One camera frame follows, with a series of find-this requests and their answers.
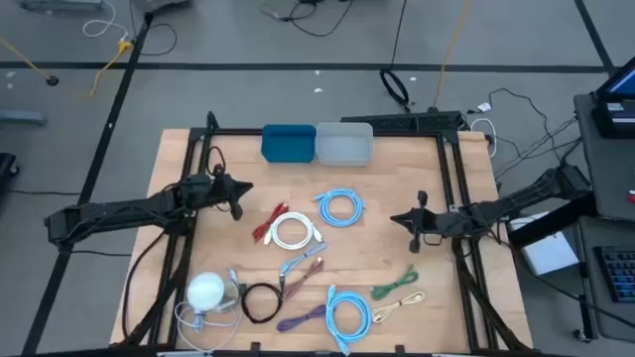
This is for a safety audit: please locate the white round lamp with cord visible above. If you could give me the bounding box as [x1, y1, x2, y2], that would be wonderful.
[173, 267, 245, 353]

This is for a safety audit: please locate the grey side desk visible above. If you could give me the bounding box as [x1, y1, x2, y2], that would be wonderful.
[572, 91, 635, 343]

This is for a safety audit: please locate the black laptop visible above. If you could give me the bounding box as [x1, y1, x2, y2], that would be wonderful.
[592, 57, 635, 140]

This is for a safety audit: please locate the black desk cable tangle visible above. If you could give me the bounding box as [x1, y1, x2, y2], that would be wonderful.
[488, 86, 581, 180]

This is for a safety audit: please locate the red USB cable bundle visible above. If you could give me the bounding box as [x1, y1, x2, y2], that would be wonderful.
[251, 201, 290, 244]

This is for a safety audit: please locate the blue plastic bin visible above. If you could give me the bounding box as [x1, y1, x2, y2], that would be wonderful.
[261, 123, 318, 165]

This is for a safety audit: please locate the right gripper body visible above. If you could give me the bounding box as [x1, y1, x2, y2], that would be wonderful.
[409, 189, 450, 255]

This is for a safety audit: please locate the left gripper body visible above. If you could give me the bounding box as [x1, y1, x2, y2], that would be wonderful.
[211, 172, 245, 222]

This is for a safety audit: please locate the white box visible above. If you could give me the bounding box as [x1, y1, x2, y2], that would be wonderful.
[508, 212, 580, 277]

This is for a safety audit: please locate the grey plastic bin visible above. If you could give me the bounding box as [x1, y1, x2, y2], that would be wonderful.
[315, 121, 375, 168]

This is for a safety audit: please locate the purple cable bundle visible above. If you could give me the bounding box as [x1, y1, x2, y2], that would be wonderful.
[276, 303, 328, 333]

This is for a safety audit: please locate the green cable bundle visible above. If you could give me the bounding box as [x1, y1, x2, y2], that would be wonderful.
[370, 265, 421, 301]

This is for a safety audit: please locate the white looped power cable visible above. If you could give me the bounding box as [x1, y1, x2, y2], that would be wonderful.
[469, 117, 497, 159]

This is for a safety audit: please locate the grey floor bar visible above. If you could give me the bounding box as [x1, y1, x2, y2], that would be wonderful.
[0, 109, 49, 128]

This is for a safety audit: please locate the cream cable bundle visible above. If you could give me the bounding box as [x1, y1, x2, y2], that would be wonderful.
[371, 291, 427, 324]

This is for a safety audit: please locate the light blue cable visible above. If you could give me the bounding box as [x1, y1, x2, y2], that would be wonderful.
[313, 187, 366, 228]
[324, 285, 373, 357]

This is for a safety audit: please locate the black power strip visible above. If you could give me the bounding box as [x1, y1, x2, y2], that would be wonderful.
[340, 111, 465, 133]

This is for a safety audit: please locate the white floor cable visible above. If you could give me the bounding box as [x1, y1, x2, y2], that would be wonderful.
[81, 0, 130, 41]

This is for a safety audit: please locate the thin black floor cable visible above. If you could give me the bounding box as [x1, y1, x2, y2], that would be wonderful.
[260, 0, 356, 39]

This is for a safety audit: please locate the white round dome device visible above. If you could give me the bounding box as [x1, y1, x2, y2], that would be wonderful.
[186, 271, 227, 313]

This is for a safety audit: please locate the black aluminium frame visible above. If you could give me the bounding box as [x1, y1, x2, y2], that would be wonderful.
[111, 111, 535, 357]

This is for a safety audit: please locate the clear round base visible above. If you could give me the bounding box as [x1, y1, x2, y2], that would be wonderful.
[217, 276, 243, 314]

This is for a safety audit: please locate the orange hanging cable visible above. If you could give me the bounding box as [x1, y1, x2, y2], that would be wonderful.
[432, 0, 472, 111]

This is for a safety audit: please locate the yellow floor cable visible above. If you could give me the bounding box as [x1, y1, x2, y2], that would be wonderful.
[88, 39, 134, 98]
[0, 34, 60, 86]

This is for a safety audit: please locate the black looped floor cable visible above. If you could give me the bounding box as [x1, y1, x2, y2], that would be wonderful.
[379, 0, 412, 113]

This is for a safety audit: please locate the black keyboard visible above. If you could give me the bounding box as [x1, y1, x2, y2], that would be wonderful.
[593, 245, 635, 303]

